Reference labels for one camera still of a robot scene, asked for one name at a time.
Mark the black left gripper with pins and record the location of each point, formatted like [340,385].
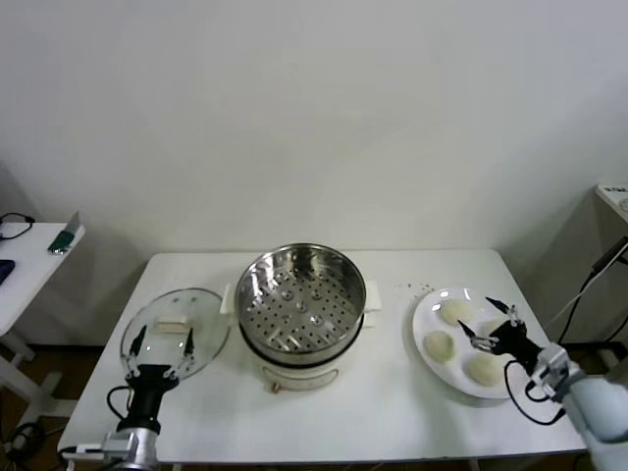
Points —
[147,397]

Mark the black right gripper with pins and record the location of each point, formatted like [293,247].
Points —
[515,343]

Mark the round glass pot lid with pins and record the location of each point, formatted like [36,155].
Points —
[206,319]

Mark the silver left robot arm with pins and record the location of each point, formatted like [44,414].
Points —
[144,451]

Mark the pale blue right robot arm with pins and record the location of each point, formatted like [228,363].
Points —
[598,407]

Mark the stainless steel steamer basket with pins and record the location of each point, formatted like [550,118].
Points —
[294,314]

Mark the white round plate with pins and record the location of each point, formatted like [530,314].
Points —
[463,299]

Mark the scattered brown crumbs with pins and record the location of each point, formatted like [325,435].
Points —
[425,285]

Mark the black plug adapter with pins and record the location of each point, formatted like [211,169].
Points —
[611,255]

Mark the white electric cooking pot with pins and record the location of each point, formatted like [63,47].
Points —
[299,375]

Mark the white side table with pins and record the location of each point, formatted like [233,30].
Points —
[29,294]

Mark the white side shelf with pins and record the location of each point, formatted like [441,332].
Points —
[611,201]

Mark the dark blue object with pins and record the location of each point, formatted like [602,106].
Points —
[5,270]

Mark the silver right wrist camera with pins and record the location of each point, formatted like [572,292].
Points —
[552,368]

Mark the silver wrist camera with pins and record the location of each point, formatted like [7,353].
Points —
[552,368]
[118,441]

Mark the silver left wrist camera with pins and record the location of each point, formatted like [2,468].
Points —
[118,441]

